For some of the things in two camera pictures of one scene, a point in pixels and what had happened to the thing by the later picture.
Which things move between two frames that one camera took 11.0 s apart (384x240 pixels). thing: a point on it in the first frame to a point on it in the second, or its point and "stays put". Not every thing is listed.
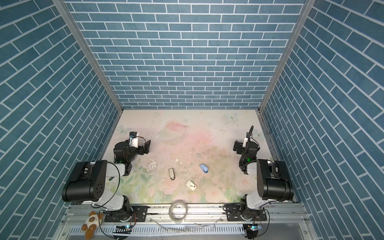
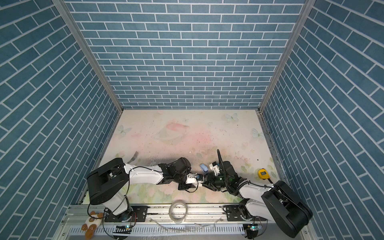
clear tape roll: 175,220 stays put
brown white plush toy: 92,222 stays put
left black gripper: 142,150 to 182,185
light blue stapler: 204,168 stays put
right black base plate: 233,213 stays put
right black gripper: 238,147 to 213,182
